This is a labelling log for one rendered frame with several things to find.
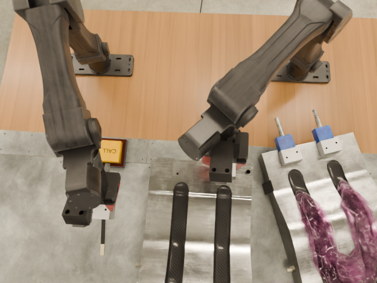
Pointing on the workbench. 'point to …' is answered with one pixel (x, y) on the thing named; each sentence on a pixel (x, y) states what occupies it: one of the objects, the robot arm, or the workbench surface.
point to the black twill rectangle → (267, 187)
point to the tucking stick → (102, 237)
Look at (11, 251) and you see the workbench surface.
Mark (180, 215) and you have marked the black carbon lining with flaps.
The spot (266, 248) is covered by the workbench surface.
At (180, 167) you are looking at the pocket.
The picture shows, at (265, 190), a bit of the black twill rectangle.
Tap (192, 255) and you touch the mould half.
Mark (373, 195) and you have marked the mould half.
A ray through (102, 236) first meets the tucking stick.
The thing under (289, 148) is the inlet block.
